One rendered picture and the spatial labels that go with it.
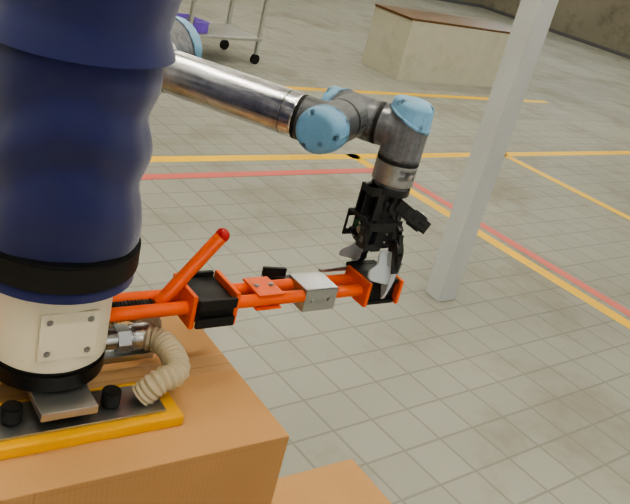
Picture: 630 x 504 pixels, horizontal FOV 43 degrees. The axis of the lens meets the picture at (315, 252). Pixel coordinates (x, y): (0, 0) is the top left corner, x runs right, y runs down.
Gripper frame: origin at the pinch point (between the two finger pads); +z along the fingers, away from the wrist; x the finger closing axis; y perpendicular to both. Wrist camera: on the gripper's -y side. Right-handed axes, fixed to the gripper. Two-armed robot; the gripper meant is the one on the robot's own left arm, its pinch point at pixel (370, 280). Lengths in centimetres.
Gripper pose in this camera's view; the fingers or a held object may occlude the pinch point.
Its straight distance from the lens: 149.7
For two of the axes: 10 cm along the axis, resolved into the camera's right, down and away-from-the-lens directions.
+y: -8.2, 0.5, -5.8
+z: -2.4, 8.8, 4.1
